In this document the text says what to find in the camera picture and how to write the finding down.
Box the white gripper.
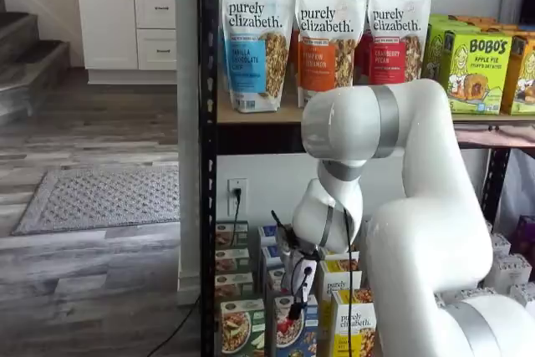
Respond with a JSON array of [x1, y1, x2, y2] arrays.
[[282, 247, 318, 319]]

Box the blue and white oatmeal box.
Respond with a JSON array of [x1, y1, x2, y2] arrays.
[[273, 293, 319, 357], [261, 243, 288, 268], [257, 225, 289, 247], [267, 267, 289, 294]]

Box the yellow and white granola box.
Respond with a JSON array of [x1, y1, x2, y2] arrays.
[[319, 259, 364, 303], [329, 288, 377, 357], [319, 247, 360, 264]]

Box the green oatmeal box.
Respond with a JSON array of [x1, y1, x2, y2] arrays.
[[216, 247, 251, 275], [216, 221, 250, 249], [216, 273, 255, 302], [220, 298, 267, 357]]

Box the black metal shelf rack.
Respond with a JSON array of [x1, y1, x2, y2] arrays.
[[196, 0, 535, 357]]

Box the wooden shelf board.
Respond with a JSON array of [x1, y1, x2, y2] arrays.
[[217, 91, 535, 125]]

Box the purple box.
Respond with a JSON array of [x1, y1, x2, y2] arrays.
[[512, 214, 535, 258]]

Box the green Bobo's apple pie box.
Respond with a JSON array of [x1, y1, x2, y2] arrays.
[[438, 30, 513, 115]]

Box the yellow Bobo's snack box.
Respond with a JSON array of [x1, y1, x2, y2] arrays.
[[500, 34, 535, 115]]

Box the orange snack box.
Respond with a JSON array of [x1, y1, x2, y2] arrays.
[[451, 15, 501, 28]]

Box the grey patterned door mat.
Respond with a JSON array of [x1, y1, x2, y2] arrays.
[[11, 166, 181, 237]]

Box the orange label granola bag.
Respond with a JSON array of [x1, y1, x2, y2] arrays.
[[294, 0, 369, 110], [288, 30, 302, 90]]

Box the red label granola bag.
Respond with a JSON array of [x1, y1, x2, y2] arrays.
[[367, 0, 433, 86], [353, 33, 373, 86]]

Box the blue label granola bag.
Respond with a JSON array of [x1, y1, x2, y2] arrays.
[[221, 0, 298, 115], [217, 30, 231, 93]]

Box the white drawer cabinet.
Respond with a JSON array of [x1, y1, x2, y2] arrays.
[[74, 0, 177, 85]]

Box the grey wooden stairs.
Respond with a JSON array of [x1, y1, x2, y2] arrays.
[[0, 0, 72, 124]]

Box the long black arm cable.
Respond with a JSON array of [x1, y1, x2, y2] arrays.
[[334, 205, 356, 357]]

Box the black floor cable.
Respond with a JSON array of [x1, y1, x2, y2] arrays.
[[145, 292, 202, 357]]

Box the white wall outlet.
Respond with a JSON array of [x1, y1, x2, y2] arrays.
[[227, 177, 248, 218]]

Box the black plug with cord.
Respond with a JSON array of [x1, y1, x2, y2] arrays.
[[231, 187, 244, 249]]

